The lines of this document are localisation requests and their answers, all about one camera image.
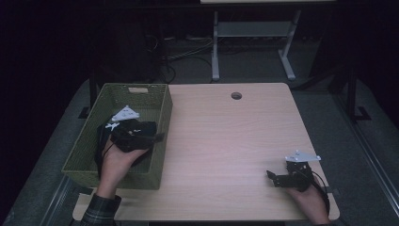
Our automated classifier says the metal floor rail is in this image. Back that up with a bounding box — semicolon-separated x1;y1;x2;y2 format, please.
330;92;399;218
39;174;74;226

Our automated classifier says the person's right hand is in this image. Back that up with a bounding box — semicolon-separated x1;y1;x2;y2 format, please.
284;185;332;226

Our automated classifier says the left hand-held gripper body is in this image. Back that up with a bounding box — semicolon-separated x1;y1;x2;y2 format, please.
104;105;158;154

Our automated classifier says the black metal stand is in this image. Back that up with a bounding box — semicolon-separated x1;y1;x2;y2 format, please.
344;64;373;123
77;70;99;121

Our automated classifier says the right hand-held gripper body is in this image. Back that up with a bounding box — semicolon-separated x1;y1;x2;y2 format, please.
272;150;322;193

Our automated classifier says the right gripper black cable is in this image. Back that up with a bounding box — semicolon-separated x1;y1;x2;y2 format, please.
300;168;331;218

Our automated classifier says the person's left hand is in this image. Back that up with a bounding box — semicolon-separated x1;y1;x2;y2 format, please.
97;137;151;200

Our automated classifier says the white metal desk frame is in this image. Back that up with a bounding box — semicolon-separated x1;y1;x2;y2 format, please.
199;0;337;83

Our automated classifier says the grey tape strip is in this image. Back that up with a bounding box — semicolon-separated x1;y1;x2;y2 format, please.
319;186;341;196

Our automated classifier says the bundle of floor cables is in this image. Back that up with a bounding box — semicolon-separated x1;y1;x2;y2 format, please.
143;33;215;85

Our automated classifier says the dark blue garment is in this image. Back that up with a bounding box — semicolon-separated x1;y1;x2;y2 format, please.
95;119;160;169

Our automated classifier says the green woven basket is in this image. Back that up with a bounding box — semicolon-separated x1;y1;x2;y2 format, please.
61;82;174;191

